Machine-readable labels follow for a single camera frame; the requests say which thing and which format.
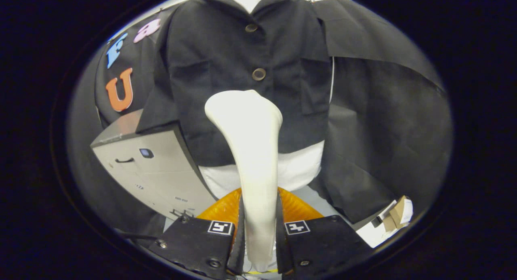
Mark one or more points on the white mannequin torso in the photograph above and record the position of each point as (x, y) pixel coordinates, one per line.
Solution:
(301, 171)

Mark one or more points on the black button jacket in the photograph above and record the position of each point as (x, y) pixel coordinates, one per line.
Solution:
(218, 62)

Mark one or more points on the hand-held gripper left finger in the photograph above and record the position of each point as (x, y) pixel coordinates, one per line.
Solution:
(194, 243)

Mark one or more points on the white garment steamer head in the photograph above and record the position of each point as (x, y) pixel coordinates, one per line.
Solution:
(254, 150)

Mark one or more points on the small cardboard box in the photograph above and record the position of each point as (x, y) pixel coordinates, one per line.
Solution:
(398, 211)

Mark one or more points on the white flat box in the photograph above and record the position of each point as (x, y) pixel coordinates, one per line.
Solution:
(373, 235)

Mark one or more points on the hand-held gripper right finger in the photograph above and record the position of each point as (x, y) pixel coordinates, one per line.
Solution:
(323, 243)

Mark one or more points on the grey cabinet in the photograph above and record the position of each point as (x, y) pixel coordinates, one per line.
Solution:
(153, 179)

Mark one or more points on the black backdrop cloth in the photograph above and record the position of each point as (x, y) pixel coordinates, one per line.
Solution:
(383, 130)

